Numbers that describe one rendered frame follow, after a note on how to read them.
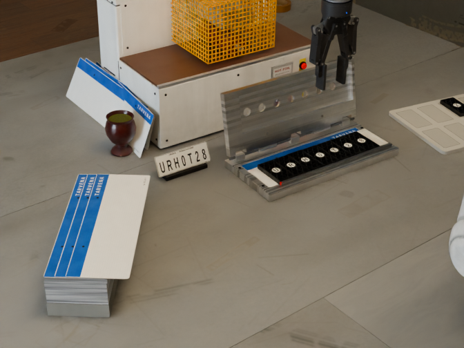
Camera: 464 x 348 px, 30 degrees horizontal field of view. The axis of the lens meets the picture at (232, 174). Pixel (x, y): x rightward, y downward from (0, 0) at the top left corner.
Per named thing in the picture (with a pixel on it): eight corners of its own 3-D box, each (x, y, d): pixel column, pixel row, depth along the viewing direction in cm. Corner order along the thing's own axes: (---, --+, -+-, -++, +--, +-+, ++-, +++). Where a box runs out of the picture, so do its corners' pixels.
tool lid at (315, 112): (224, 94, 223) (219, 92, 224) (230, 162, 230) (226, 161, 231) (353, 57, 244) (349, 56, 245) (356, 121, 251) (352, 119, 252)
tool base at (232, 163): (269, 201, 219) (270, 189, 217) (224, 166, 233) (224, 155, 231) (398, 155, 240) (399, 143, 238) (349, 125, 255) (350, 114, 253)
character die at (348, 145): (352, 159, 234) (353, 155, 233) (329, 143, 240) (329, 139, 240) (366, 154, 236) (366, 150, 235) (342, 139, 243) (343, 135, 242)
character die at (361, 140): (366, 154, 236) (366, 150, 235) (342, 139, 243) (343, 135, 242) (379, 149, 238) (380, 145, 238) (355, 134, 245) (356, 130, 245)
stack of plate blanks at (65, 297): (110, 317, 180) (106, 279, 175) (47, 315, 181) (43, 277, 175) (133, 210, 214) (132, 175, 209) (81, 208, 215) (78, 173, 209)
